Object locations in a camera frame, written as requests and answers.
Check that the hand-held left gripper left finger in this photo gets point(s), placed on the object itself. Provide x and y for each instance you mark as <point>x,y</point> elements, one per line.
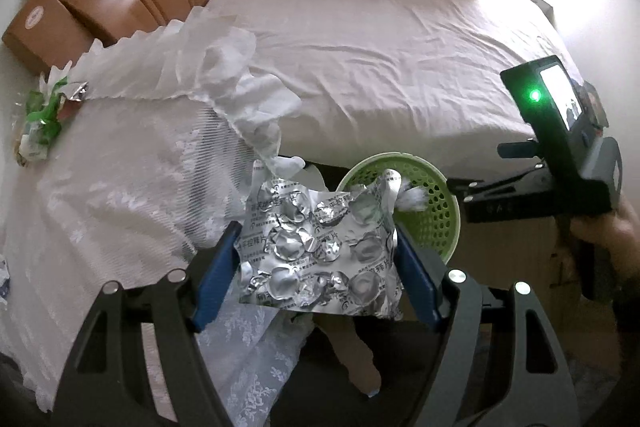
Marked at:
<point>219,279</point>

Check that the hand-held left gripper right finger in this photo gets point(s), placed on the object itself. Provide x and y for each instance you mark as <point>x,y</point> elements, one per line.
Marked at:
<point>417,279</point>

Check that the crumpled white tissue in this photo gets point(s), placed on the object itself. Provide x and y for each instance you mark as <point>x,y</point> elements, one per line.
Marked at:
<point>412,199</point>

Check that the pale pink bed sheet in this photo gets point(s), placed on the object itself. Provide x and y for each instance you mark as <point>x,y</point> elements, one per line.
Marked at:
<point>390,57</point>

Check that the green perforated plastic basket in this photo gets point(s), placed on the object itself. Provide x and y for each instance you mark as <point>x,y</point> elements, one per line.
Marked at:
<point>435,227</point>

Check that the person's bare foot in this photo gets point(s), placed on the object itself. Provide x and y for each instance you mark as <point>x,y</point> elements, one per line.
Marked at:
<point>367,359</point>

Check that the small silver foil wrapper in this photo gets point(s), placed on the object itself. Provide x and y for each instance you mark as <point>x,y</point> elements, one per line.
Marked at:
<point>77,93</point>

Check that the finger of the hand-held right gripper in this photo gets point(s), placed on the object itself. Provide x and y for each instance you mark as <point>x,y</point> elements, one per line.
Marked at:
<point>510,208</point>
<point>505,179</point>

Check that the white lace bed cover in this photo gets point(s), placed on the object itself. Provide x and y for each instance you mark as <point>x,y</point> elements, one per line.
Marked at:
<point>125,187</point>

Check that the silver foil pill blister pack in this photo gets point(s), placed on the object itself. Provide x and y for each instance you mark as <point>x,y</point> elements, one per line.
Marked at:
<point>320,252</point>

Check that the person's right hand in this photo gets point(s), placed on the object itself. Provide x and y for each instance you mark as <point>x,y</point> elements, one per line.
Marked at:
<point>607,227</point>

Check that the green snack wrapper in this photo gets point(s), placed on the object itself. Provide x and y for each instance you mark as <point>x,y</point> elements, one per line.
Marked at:
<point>42,122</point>

